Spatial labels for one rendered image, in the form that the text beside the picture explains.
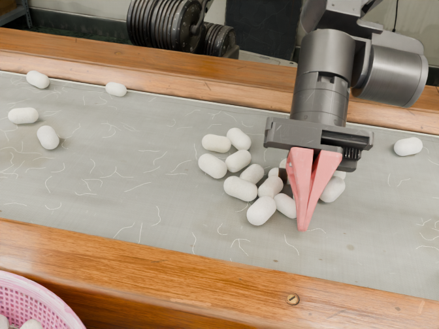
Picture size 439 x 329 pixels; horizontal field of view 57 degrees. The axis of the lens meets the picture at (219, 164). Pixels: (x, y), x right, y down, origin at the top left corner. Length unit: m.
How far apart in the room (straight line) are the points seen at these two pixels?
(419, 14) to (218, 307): 2.40
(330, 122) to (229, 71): 0.28
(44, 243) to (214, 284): 0.15
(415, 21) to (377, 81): 2.18
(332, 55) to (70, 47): 0.45
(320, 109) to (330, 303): 0.18
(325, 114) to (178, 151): 0.19
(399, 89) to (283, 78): 0.24
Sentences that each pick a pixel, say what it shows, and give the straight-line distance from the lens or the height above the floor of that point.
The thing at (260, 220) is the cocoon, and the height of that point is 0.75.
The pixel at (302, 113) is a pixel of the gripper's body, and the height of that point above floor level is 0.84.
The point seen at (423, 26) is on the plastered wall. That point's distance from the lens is 2.64.
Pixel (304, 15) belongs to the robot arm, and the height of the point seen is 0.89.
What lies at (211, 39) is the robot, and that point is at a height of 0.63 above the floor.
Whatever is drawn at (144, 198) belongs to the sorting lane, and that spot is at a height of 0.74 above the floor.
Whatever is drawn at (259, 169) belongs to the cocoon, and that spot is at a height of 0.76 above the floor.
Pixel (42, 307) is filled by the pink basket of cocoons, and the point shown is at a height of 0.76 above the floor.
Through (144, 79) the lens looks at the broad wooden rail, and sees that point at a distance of 0.64.
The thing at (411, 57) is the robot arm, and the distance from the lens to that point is 0.47.
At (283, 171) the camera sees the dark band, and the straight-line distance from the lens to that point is 0.46.
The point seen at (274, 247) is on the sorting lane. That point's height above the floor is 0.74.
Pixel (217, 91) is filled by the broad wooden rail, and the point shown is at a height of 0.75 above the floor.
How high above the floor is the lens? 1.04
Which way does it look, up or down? 38 degrees down
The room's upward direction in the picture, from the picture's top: 5 degrees clockwise
